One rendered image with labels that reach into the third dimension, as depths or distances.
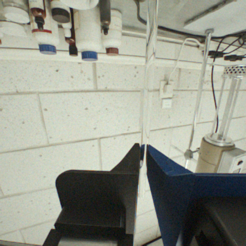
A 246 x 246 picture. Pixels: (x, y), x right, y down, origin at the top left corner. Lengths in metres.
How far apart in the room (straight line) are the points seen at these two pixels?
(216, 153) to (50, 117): 0.63
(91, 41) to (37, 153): 0.49
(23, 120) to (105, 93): 0.34
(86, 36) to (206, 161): 0.55
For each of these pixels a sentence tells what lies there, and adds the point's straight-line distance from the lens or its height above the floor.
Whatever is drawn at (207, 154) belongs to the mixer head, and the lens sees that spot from 0.52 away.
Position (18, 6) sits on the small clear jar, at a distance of 0.41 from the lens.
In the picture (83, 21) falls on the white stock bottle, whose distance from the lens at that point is 0.40.
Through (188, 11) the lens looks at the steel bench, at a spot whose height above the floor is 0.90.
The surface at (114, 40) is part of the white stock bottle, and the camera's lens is 0.41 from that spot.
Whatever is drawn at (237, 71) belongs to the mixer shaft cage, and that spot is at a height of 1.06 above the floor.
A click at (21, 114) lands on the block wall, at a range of 0.59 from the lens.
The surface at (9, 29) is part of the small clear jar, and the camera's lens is 0.45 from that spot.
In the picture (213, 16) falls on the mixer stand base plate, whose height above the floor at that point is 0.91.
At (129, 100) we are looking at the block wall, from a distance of 0.59.
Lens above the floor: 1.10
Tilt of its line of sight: 18 degrees up
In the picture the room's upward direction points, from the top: 180 degrees clockwise
